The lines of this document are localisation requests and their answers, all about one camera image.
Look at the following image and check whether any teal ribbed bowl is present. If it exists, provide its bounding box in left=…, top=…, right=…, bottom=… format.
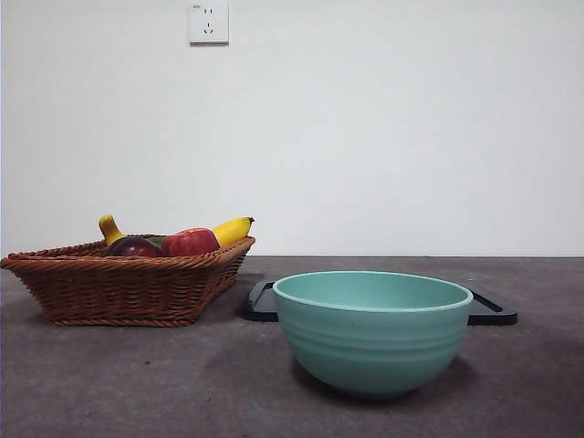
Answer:
left=272, top=270, right=475, bottom=401

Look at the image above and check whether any dark red plum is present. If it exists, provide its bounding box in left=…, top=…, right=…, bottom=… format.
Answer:
left=105, top=235, right=162, bottom=257

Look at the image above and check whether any yellow banana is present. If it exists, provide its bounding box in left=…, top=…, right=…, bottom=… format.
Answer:
left=99, top=214, right=256, bottom=250

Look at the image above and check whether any dark rectangular tray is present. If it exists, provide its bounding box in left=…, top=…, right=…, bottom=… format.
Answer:
left=240, top=278, right=520, bottom=327

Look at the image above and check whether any red apple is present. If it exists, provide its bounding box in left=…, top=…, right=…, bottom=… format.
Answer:
left=159, top=226, right=222, bottom=257

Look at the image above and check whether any brown wicker basket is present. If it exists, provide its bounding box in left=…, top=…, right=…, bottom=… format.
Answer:
left=0, top=235, right=256, bottom=328

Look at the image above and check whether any white wall socket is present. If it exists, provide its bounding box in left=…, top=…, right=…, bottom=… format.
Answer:
left=189, top=2, right=230, bottom=47

